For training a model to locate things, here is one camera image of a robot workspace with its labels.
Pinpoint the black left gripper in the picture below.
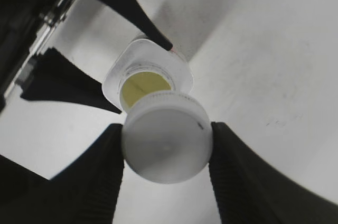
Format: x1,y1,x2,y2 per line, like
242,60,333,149
1,0,121,114

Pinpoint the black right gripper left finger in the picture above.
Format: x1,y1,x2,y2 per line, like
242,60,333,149
1,124,124,223

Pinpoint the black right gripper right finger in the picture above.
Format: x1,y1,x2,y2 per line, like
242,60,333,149
209,122,337,223

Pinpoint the white meinianda drink bottle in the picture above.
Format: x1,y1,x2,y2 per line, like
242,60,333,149
102,38,193,112

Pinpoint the white screw cap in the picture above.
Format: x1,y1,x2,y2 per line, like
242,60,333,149
121,90,213,184

